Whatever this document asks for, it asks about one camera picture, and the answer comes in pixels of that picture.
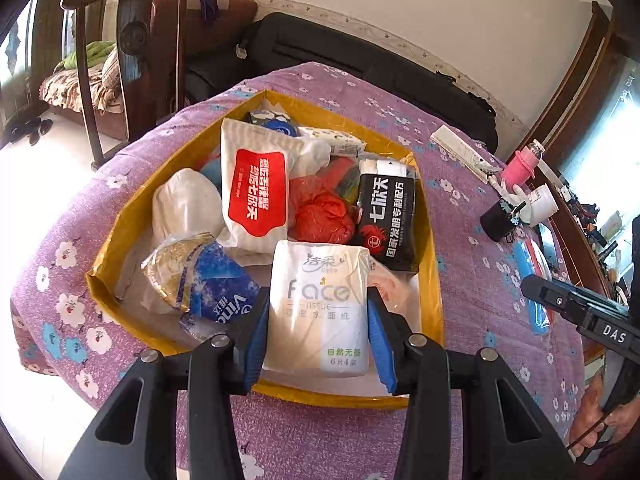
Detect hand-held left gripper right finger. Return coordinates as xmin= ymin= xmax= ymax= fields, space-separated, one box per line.
xmin=366 ymin=286 xmax=576 ymax=480

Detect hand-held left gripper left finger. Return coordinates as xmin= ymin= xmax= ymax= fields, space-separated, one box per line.
xmin=57 ymin=286 xmax=272 ymax=480

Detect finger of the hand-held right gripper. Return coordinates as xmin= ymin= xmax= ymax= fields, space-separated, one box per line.
xmin=520 ymin=274 xmax=583 ymax=322

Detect white face tissue pack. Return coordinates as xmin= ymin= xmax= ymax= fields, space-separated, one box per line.
xmin=262 ymin=240 xmax=372 ymax=378

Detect cardboard box with yellow tape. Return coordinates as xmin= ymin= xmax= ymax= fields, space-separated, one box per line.
xmin=85 ymin=89 xmax=446 ymax=411

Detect black packet with red print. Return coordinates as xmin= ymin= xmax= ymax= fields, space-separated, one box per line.
xmin=356 ymin=156 xmax=420 ymax=273

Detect white towel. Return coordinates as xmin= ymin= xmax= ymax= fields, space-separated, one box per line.
xmin=151 ymin=167 xmax=225 ymax=243

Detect person's right forearm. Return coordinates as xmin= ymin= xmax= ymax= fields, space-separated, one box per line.
xmin=597 ymin=405 xmax=640 ymax=468

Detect person's right hand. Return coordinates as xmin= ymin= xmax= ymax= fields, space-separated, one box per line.
xmin=569 ymin=374 xmax=626 ymax=467

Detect light blue packet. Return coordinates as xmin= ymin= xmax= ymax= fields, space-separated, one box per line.
xmin=515 ymin=240 xmax=552 ymax=336

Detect dark grey flat case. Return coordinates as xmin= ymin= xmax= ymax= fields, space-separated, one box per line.
xmin=537 ymin=222 xmax=563 ymax=278

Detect pale pink plastic packet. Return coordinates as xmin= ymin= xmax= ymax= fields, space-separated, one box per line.
xmin=367 ymin=259 xmax=421 ymax=333

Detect purple floral bedsheet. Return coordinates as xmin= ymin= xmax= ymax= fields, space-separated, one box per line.
xmin=10 ymin=61 xmax=601 ymax=480

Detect blue white tissue pack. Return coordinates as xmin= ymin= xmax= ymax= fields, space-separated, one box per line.
xmin=141 ymin=232 xmax=262 ymax=341

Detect white cylindrical container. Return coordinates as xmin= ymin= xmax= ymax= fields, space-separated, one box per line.
xmin=520 ymin=184 xmax=559 ymax=229

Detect black pouch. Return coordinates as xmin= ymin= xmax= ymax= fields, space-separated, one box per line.
xmin=480 ymin=199 xmax=522 ymax=242

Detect pink bottle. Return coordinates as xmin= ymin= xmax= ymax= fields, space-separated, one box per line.
xmin=500 ymin=140 xmax=546 ymax=190

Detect red plastic bag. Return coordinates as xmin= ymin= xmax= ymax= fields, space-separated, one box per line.
xmin=287 ymin=177 xmax=357 ymax=243

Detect white packet with red label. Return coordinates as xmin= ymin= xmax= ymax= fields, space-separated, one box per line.
xmin=217 ymin=117 xmax=306 ymax=253

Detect white long box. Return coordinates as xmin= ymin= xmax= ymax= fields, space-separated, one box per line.
xmin=430 ymin=125 xmax=488 ymax=168

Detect blue cloth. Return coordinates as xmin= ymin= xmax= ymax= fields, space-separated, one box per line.
xmin=199 ymin=157 xmax=224 ymax=196

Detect window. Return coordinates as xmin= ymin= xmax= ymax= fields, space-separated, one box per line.
xmin=557 ymin=57 xmax=640 ymax=221

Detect red multicolour packet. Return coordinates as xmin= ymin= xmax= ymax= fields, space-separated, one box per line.
xmin=290 ymin=156 xmax=367 ymax=206

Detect white plastic bag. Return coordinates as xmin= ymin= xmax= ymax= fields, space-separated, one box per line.
xmin=290 ymin=139 xmax=332 ymax=178

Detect white green tissue pack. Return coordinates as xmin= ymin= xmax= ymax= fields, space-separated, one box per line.
xmin=299 ymin=126 xmax=367 ymax=157

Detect dark tissue pack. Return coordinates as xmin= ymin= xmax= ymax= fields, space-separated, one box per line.
xmin=247 ymin=109 xmax=298 ymax=137

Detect black sofa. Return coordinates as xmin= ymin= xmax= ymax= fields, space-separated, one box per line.
xmin=185 ymin=12 xmax=498 ymax=153

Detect sofa with floral cover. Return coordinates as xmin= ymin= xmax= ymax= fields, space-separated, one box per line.
xmin=39 ymin=42 xmax=131 ymax=141

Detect dark wooden chair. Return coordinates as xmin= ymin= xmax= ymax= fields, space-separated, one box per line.
xmin=60 ymin=0 xmax=201 ymax=173

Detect dark slippers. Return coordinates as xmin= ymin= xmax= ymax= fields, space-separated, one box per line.
xmin=5 ymin=116 xmax=55 ymax=147

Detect green cloth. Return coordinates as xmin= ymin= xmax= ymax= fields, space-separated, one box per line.
xmin=54 ymin=40 xmax=117 ymax=73

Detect black cable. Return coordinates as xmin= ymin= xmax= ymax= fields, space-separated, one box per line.
xmin=567 ymin=410 xmax=613 ymax=458

